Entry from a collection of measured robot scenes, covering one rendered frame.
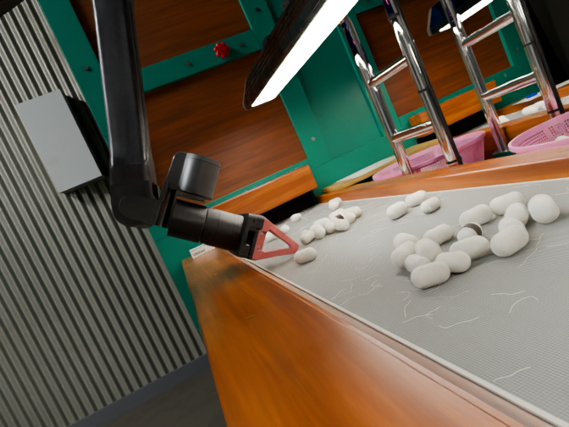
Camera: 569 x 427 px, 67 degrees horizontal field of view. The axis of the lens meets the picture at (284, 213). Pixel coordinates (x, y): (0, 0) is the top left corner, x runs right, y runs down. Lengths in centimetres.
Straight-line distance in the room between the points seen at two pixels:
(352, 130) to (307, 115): 15
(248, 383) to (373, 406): 10
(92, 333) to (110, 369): 23
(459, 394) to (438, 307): 14
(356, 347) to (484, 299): 11
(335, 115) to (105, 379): 201
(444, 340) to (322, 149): 103
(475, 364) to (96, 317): 248
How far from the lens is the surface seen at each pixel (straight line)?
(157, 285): 259
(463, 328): 30
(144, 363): 270
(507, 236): 38
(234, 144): 123
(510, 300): 32
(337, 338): 29
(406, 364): 23
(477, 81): 105
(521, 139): 79
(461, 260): 37
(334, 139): 131
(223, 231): 64
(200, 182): 64
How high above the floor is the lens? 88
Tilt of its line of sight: 6 degrees down
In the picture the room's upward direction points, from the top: 24 degrees counter-clockwise
